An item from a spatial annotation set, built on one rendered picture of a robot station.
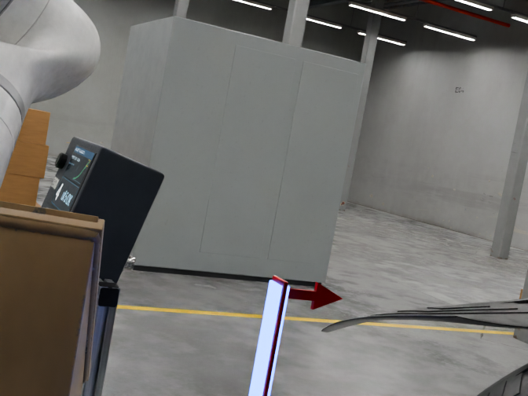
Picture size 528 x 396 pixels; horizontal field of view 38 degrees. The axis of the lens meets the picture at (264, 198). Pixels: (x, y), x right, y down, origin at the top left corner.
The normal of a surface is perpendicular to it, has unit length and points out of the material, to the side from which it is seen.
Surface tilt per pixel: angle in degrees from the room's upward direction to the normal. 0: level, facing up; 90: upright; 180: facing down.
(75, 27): 58
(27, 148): 90
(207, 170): 90
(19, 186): 90
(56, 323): 90
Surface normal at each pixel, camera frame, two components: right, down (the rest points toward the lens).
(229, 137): 0.42, 0.14
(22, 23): 0.45, 0.36
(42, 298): 0.13, 0.09
